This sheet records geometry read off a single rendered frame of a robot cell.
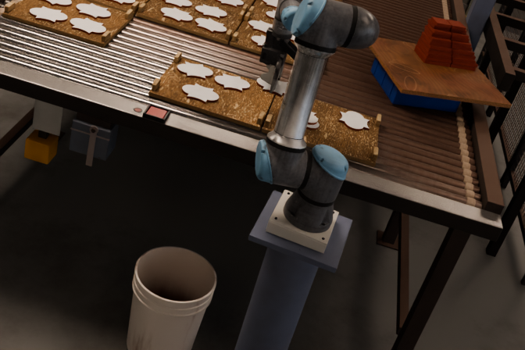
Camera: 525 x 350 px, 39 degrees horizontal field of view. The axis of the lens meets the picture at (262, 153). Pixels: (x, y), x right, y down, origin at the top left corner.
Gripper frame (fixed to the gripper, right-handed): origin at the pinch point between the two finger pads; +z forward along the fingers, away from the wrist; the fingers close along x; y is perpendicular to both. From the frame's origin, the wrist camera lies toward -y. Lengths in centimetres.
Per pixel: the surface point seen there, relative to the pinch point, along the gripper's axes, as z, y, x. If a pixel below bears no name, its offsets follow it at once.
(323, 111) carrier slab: 12.8, -18.1, -17.7
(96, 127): 20, 53, 28
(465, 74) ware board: 4, -71, -74
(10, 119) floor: 99, 142, -84
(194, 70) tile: 9.6, 32.9, -14.2
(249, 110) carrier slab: 11.8, 7.1, 0.5
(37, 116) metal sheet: 24, 75, 25
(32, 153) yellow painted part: 38, 75, 28
